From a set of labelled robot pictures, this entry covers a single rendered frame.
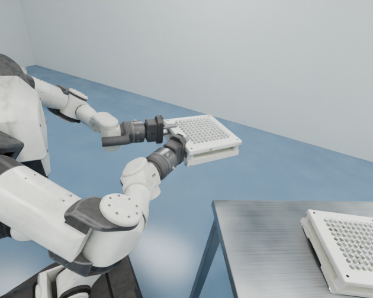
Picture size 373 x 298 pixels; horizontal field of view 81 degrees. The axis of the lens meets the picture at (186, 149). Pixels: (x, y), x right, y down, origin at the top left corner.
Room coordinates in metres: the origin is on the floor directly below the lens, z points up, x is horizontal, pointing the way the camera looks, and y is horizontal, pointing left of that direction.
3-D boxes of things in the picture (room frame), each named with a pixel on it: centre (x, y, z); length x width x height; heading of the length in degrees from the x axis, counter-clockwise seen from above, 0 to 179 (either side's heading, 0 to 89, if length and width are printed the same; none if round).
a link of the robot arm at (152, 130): (0.75, 0.17, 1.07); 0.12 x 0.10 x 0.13; 115
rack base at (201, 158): (0.80, -0.05, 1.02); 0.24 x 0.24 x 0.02; 33
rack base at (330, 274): (0.45, -0.59, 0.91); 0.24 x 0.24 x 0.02; 2
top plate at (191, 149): (0.80, -0.05, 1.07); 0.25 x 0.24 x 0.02; 33
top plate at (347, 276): (0.45, -0.59, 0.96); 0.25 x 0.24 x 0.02; 2
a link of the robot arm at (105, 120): (0.71, 0.32, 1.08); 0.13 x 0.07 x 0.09; 51
